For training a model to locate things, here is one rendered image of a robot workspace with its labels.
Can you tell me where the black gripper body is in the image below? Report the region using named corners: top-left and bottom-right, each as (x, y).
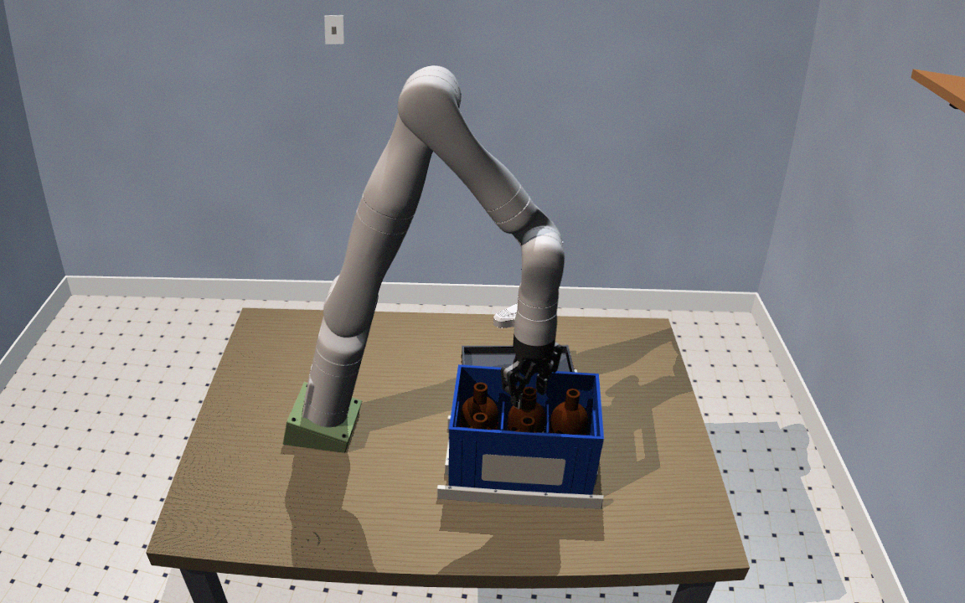
top-left (513, 333), bottom-right (555, 376)

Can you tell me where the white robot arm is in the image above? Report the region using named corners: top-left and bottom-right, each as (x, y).
top-left (302, 65), bottom-right (565, 427)

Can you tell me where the blue crate with dividers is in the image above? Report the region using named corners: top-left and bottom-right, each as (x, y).
top-left (448, 366), bottom-right (604, 495)

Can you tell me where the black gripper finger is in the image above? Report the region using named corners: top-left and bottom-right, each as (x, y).
top-left (501, 361), bottom-right (537, 409)
top-left (535, 342), bottom-right (563, 395)

